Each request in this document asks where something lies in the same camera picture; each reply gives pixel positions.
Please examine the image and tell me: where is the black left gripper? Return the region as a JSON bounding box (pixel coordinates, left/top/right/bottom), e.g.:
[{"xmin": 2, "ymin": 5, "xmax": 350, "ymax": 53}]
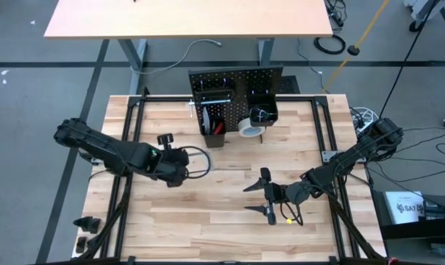
[{"xmin": 154, "ymin": 132, "xmax": 191, "ymax": 188}]

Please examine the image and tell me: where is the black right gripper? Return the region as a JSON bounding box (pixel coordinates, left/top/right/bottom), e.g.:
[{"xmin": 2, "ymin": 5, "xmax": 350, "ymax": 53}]
[{"xmin": 243, "ymin": 167, "xmax": 306, "ymax": 226}]

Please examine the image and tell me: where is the white tape roll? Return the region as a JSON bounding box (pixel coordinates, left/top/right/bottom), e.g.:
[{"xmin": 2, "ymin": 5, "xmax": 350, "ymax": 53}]
[{"xmin": 238, "ymin": 116, "xmax": 267, "ymax": 138}]

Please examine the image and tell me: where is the black C-clamp silver screw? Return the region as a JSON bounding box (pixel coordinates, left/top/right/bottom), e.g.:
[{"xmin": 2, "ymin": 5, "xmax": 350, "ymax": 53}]
[{"xmin": 188, "ymin": 87, "xmax": 240, "ymax": 119}]

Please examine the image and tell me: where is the slender silver metal tool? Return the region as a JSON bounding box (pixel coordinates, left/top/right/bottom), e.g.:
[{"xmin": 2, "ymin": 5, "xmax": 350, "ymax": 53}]
[{"xmin": 254, "ymin": 107, "xmax": 275, "ymax": 124}]

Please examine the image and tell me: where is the tall narrow black bin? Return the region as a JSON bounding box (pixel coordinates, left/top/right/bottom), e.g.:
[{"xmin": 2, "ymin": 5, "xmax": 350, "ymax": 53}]
[{"xmin": 201, "ymin": 105, "xmax": 227, "ymax": 149}]

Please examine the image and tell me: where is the wide black bin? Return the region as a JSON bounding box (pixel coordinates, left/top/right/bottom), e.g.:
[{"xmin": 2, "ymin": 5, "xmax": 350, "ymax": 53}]
[{"xmin": 246, "ymin": 93, "xmax": 280, "ymax": 128}]

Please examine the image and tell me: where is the large black printed part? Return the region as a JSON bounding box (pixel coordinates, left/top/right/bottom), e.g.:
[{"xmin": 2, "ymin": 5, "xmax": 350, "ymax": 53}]
[{"xmin": 72, "ymin": 216, "xmax": 102, "ymax": 234}]

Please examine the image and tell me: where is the black perforated cabinet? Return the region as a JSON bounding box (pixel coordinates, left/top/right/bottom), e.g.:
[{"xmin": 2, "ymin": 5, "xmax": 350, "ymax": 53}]
[{"xmin": 280, "ymin": 75, "xmax": 302, "ymax": 95}]

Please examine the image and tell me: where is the black perforated pegboard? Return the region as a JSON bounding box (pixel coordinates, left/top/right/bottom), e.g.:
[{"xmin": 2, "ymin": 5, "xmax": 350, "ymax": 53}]
[{"xmin": 188, "ymin": 66, "xmax": 285, "ymax": 148}]

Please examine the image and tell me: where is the small black printed part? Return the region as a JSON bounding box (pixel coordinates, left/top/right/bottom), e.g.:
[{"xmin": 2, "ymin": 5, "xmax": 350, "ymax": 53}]
[{"xmin": 74, "ymin": 236, "xmax": 88, "ymax": 255}]

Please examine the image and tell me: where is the white printed manual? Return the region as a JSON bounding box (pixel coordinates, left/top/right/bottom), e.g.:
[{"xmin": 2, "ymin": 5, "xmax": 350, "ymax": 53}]
[{"xmin": 385, "ymin": 190, "xmax": 426, "ymax": 225}]

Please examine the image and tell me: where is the light wooden desk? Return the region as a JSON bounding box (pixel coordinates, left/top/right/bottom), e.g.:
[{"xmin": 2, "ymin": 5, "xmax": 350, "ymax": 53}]
[{"xmin": 43, "ymin": 0, "xmax": 334, "ymax": 95}]

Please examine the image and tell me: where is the black storage box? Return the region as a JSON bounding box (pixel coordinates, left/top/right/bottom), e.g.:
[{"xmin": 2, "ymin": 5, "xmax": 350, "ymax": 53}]
[{"xmin": 371, "ymin": 189, "xmax": 445, "ymax": 265}]

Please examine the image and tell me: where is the white machine housing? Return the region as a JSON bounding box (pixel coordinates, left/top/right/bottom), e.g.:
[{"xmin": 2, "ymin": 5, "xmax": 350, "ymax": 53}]
[{"xmin": 402, "ymin": 0, "xmax": 441, "ymax": 21}]

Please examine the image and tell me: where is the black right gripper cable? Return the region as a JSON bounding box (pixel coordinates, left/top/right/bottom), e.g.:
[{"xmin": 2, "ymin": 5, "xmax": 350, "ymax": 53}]
[{"xmin": 279, "ymin": 201, "xmax": 305, "ymax": 227}]

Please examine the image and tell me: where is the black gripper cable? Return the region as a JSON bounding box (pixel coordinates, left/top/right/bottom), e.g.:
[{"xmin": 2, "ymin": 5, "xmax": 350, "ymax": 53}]
[
  {"xmin": 187, "ymin": 145, "xmax": 213, "ymax": 180},
  {"xmin": 279, "ymin": 201, "xmax": 305, "ymax": 227}
]

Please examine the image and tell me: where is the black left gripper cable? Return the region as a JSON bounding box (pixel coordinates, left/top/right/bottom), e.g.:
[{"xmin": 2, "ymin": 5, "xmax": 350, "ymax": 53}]
[{"xmin": 187, "ymin": 145, "xmax": 213, "ymax": 180}]

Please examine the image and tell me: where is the grey loose cable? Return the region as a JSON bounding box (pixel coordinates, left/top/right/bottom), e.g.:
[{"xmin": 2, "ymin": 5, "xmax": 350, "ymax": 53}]
[{"xmin": 129, "ymin": 38, "xmax": 224, "ymax": 76}]

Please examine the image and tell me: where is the white power strip with cables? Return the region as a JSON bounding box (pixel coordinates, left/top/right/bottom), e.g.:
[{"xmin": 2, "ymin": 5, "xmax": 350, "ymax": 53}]
[{"xmin": 349, "ymin": 105, "xmax": 382, "ymax": 134}]

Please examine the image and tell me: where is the black coiled cable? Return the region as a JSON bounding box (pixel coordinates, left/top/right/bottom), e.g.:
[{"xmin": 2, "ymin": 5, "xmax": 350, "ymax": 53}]
[{"xmin": 313, "ymin": 34, "xmax": 347, "ymax": 56}]

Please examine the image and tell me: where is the thin black cables tangle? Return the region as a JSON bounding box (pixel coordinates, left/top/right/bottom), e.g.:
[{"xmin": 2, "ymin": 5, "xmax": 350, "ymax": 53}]
[{"xmin": 365, "ymin": 124, "xmax": 445, "ymax": 185}]

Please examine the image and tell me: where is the black cable bundle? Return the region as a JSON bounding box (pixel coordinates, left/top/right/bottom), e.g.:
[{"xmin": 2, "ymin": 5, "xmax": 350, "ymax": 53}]
[{"xmin": 324, "ymin": 0, "xmax": 348, "ymax": 29}]

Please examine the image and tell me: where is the long black cable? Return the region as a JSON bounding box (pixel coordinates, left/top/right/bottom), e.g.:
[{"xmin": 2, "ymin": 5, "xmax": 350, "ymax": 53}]
[{"xmin": 376, "ymin": 0, "xmax": 441, "ymax": 121}]

